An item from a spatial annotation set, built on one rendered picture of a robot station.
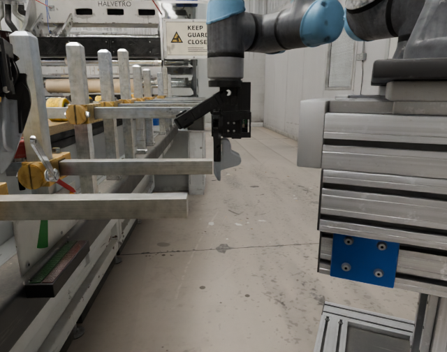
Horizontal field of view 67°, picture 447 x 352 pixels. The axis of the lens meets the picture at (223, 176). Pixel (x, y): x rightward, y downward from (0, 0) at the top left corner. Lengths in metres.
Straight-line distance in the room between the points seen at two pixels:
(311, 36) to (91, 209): 0.46
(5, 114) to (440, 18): 0.51
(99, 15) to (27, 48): 2.99
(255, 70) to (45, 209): 9.33
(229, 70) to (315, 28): 0.17
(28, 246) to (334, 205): 0.52
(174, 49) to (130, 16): 0.62
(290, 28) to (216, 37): 0.14
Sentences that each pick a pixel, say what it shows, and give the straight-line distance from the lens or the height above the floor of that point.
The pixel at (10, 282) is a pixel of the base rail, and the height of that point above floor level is 0.70.
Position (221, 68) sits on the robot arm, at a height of 1.05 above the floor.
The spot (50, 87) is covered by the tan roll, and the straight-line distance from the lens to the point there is 3.54.
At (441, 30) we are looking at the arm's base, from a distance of 0.50.
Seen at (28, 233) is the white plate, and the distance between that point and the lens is 0.70.
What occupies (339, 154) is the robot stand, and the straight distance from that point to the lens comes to 0.47.
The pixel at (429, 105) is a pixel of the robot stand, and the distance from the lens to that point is 0.47.
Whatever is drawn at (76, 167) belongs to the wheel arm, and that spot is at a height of 0.85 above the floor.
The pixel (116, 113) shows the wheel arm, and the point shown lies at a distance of 1.00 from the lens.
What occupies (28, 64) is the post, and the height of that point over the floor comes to 1.05.
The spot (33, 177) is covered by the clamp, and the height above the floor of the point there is 0.85.
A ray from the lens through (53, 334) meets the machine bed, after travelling 1.46.
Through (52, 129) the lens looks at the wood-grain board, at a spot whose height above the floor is 0.89.
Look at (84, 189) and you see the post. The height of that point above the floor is 0.74.
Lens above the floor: 1.01
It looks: 14 degrees down
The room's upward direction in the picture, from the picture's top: straight up
